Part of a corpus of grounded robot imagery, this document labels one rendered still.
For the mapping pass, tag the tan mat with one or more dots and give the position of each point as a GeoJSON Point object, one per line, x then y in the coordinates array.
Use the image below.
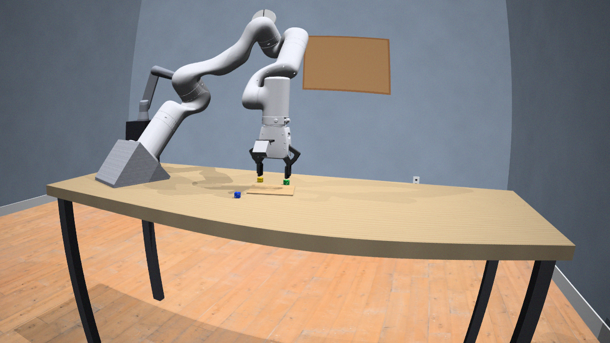
{"type": "Point", "coordinates": [285, 190]}

